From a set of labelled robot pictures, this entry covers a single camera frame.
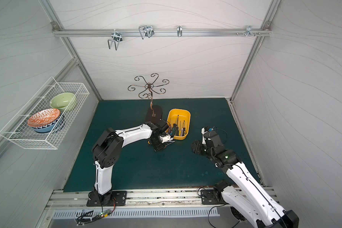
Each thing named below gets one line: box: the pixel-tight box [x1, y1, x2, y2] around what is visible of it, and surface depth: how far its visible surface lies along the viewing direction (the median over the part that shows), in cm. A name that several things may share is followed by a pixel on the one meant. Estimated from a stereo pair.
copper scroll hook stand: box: [128, 73, 170, 117], surface depth 87 cm
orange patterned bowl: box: [27, 108, 61, 127], surface depth 64 cm
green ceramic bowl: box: [49, 92, 76, 114], surface depth 73 cm
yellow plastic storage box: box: [167, 108, 191, 141], surface depth 107 cm
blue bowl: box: [31, 112, 65, 133], surface depth 59 cm
